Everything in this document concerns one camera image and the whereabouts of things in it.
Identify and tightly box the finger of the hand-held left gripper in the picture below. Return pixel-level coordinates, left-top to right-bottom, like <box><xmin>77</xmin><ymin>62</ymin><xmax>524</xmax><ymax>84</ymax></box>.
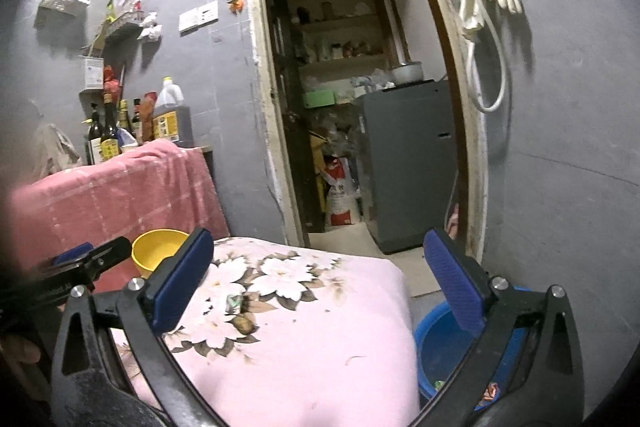
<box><xmin>52</xmin><ymin>242</ymin><xmax>95</xmax><ymax>267</ymax></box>
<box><xmin>82</xmin><ymin>236</ymin><xmax>134</xmax><ymax>281</ymax></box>

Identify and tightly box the pink floral table cover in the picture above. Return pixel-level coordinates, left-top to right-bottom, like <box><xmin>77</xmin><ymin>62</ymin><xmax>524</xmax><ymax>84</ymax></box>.
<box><xmin>107</xmin><ymin>237</ymin><xmax>421</xmax><ymax>427</ymax></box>

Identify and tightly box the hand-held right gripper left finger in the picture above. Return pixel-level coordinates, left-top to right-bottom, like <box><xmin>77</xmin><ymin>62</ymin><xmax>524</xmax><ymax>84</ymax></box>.
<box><xmin>50</xmin><ymin>227</ymin><xmax>228</xmax><ymax>427</ymax></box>

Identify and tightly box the person's left hand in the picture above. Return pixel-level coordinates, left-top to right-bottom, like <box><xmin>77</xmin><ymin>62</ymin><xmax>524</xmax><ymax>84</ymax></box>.
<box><xmin>0</xmin><ymin>334</ymin><xmax>42</xmax><ymax>366</ymax></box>

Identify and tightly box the green box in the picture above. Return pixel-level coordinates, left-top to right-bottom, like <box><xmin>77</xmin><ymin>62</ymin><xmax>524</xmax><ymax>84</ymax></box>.
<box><xmin>302</xmin><ymin>89</ymin><xmax>336</xmax><ymax>108</ymax></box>

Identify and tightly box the pink plaid towel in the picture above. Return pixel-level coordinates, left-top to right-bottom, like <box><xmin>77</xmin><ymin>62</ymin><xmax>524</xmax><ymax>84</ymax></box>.
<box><xmin>7</xmin><ymin>139</ymin><xmax>231</xmax><ymax>294</ymax></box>

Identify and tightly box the yellow bowl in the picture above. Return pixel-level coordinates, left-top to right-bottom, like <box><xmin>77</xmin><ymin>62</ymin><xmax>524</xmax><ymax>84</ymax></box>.
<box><xmin>131</xmin><ymin>229</ymin><xmax>191</xmax><ymax>280</ymax></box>

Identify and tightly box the metal pot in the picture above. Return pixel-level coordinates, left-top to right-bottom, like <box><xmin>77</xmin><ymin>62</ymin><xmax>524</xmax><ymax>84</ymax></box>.
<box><xmin>390</xmin><ymin>61</ymin><xmax>425</xmax><ymax>86</ymax></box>

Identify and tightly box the white wall box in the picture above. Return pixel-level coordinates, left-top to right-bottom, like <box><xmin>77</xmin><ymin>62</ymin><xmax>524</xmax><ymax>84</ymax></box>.
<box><xmin>82</xmin><ymin>56</ymin><xmax>106</xmax><ymax>90</ymax></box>

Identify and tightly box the red white sack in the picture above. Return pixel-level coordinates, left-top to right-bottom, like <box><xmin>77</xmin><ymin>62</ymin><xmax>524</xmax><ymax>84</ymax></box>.
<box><xmin>322</xmin><ymin>157</ymin><xmax>362</xmax><ymax>228</ymax></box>

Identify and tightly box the grey appliance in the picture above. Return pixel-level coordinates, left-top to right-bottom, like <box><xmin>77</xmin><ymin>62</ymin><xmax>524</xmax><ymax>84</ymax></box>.
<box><xmin>357</xmin><ymin>79</ymin><xmax>461</xmax><ymax>255</ymax></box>

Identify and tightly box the dark sauce bottle yellow label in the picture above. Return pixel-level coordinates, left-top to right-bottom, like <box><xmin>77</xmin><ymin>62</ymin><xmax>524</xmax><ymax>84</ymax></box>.
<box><xmin>100</xmin><ymin>93</ymin><xmax>122</xmax><ymax>162</ymax></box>

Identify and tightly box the small brown bottle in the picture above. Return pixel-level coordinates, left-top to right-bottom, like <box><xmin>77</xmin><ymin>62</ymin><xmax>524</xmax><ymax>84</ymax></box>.
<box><xmin>131</xmin><ymin>98</ymin><xmax>144</xmax><ymax>142</ymax></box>
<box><xmin>117</xmin><ymin>99</ymin><xmax>133</xmax><ymax>134</ymax></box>

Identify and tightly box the grey hanging cloth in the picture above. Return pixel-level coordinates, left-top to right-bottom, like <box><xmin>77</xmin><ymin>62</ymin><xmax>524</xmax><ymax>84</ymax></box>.
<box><xmin>30</xmin><ymin>122</ymin><xmax>83</xmax><ymax>180</ymax></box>

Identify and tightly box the white hose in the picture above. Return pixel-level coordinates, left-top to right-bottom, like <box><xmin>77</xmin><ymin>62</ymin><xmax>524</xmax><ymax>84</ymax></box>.
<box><xmin>465</xmin><ymin>22</ymin><xmax>509</xmax><ymax>114</ymax></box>

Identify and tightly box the white plastic bag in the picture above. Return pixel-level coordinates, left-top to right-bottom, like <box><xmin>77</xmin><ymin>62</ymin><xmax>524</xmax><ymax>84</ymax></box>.
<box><xmin>137</xmin><ymin>12</ymin><xmax>164</xmax><ymax>42</ymax></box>

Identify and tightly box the wooden shelf unit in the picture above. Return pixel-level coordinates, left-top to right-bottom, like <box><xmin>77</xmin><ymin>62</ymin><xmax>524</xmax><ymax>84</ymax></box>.
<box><xmin>267</xmin><ymin>0</ymin><xmax>401</xmax><ymax>75</ymax></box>

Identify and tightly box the large oil jug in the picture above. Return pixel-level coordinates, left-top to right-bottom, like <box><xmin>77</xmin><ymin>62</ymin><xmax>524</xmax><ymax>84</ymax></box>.
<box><xmin>152</xmin><ymin>77</ymin><xmax>194</xmax><ymax>148</ymax></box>

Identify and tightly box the blue plastic basin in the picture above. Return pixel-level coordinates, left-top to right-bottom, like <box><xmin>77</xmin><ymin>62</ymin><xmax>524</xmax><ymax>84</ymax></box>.
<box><xmin>412</xmin><ymin>287</ymin><xmax>531</xmax><ymax>411</ymax></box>

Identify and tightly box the wire wall rack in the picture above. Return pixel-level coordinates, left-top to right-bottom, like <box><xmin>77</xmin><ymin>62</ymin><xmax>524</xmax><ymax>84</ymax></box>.
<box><xmin>102</xmin><ymin>9</ymin><xmax>146</xmax><ymax>42</ymax></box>

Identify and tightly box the wooden door frame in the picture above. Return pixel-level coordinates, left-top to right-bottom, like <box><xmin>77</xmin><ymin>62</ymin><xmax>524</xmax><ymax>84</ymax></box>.
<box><xmin>242</xmin><ymin>0</ymin><xmax>488</xmax><ymax>263</ymax></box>

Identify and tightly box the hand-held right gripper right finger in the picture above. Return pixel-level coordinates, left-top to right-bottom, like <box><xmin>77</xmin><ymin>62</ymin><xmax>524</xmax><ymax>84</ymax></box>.
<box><xmin>412</xmin><ymin>228</ymin><xmax>585</xmax><ymax>427</ymax></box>

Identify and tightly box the white wall switch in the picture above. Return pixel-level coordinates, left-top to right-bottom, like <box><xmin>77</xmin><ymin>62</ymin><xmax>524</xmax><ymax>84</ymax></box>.
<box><xmin>178</xmin><ymin>0</ymin><xmax>220</xmax><ymax>32</ymax></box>

